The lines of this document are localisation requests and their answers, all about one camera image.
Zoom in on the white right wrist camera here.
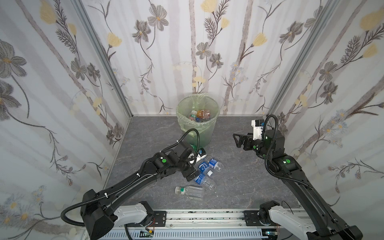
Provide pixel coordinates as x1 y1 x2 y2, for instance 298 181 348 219
251 119 265 140

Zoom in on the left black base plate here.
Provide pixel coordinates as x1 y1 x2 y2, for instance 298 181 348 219
149 211 167 228

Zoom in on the white slotted cable duct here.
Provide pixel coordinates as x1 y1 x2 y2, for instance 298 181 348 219
98 228 269 240

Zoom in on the green lined waste bin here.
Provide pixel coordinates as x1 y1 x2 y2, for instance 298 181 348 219
176 93 220 148

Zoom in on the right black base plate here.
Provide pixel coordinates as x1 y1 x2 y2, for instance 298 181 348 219
243 210 262 227

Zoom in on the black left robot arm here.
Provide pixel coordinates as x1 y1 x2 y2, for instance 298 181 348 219
61 130 200 240

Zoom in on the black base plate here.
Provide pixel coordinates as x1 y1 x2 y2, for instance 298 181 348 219
243 210 262 227
149 211 167 228

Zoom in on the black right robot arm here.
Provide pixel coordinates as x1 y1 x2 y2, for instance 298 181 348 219
233 115 363 240

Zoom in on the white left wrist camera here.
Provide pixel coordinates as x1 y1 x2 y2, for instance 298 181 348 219
196 148 207 162

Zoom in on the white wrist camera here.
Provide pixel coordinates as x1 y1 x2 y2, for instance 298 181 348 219
251 119 265 140
196 148 207 162

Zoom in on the aluminium mounting rail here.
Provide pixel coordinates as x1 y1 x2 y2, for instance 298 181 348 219
78 208 319 232

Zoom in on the orange red tea bottle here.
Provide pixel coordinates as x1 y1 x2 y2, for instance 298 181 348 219
197 109 211 120

